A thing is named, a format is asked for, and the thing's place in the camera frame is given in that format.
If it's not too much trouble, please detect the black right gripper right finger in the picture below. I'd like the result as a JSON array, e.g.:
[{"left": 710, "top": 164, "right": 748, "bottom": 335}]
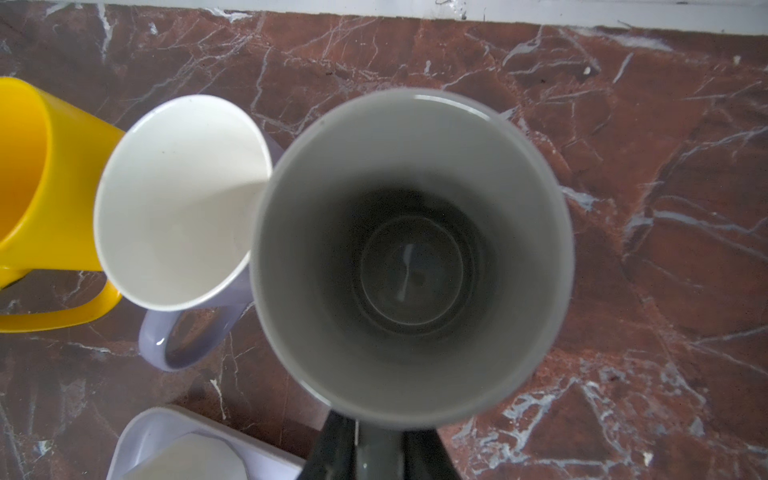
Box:
[{"left": 404, "top": 429, "right": 461, "bottom": 480}]

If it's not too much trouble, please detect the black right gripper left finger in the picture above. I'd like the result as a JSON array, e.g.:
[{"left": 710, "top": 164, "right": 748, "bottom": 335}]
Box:
[{"left": 297, "top": 411, "right": 356, "bottom": 480}]

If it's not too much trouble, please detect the white faceted mug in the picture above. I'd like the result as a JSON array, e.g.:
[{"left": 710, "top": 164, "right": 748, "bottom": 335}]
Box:
[{"left": 122, "top": 431, "right": 250, "bottom": 480}]

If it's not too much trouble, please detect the grey mug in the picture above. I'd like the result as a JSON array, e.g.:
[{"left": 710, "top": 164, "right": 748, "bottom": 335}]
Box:
[{"left": 250, "top": 87, "right": 577, "bottom": 480}]

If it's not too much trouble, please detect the purple mug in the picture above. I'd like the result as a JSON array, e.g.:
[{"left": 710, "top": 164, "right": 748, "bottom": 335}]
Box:
[{"left": 94, "top": 94, "right": 283, "bottom": 372}]

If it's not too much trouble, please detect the yellow mug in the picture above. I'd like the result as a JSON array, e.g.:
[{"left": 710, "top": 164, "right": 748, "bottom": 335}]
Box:
[{"left": 0, "top": 76, "right": 126, "bottom": 334}]

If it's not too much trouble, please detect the lavender tray mat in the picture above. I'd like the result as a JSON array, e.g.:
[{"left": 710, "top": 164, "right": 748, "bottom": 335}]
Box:
[{"left": 107, "top": 406, "right": 304, "bottom": 479}]

